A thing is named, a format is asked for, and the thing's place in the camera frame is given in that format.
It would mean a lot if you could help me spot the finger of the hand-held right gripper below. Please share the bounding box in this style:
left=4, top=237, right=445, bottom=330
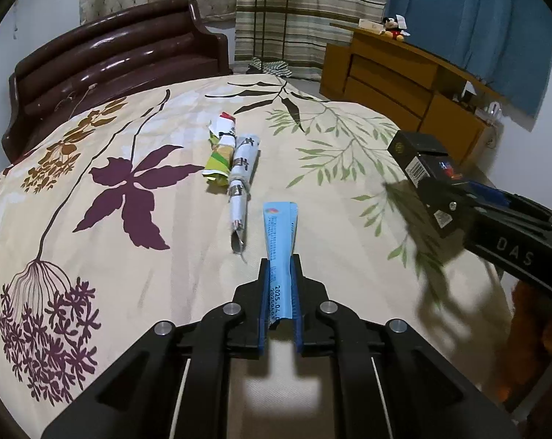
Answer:
left=459, top=180, right=552, bottom=227
left=417, top=177, right=477, bottom=239

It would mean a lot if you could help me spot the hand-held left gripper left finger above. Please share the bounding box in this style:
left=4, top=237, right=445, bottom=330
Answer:
left=42, top=258, right=277, bottom=439

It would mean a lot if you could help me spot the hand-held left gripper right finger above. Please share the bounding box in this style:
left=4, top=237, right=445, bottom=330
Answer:
left=291, top=254, right=519, bottom=439

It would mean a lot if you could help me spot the black printed box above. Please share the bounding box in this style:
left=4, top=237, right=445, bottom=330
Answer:
left=387, top=130, right=469, bottom=239

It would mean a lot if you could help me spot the light blue packet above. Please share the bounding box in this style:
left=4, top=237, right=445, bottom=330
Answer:
left=263, top=201, right=299, bottom=330

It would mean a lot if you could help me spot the orange brown fuzzy cloth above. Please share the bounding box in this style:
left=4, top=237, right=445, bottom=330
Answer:
left=505, top=279, right=552, bottom=403

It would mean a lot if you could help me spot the wooden cabinet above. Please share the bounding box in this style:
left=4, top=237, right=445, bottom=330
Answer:
left=319, top=23, right=508, bottom=168

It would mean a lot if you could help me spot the white printed rolled wrapper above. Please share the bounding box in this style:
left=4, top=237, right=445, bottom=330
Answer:
left=228, top=135, right=261, bottom=254

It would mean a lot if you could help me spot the green and white wrapper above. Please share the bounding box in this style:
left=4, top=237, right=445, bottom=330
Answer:
left=203, top=112, right=238, bottom=193

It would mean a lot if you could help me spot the blue curtain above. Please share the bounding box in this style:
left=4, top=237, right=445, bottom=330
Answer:
left=383, top=0, right=552, bottom=115

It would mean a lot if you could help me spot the mouse plush toy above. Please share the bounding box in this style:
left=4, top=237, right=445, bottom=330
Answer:
left=379, top=15, right=411, bottom=42

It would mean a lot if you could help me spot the tissue box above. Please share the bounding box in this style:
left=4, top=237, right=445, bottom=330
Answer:
left=356, top=18, right=387, bottom=35

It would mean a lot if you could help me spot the checked cloth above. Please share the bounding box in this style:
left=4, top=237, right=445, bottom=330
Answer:
left=246, top=57, right=295, bottom=78

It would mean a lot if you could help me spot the dark brown leather sofa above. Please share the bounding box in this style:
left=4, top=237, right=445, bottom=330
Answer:
left=1, top=0, right=233, bottom=165

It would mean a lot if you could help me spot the thin beige cord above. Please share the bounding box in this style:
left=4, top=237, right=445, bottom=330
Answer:
left=59, top=83, right=98, bottom=110

